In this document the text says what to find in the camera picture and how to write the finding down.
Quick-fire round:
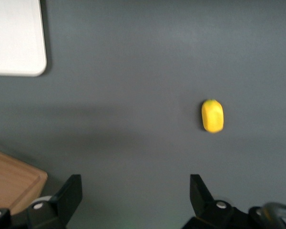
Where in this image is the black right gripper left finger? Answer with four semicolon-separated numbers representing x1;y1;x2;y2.
0;174;83;229

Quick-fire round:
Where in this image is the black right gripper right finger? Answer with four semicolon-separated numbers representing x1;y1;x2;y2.
181;174;268;229

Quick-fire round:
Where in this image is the white plastic tray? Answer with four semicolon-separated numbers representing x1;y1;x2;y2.
0;0;48;77

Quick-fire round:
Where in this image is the wooden drawer cabinet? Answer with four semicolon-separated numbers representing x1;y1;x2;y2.
0;147;49;215

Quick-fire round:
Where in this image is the yellow lemon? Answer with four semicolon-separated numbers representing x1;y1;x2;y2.
201;98;225;134

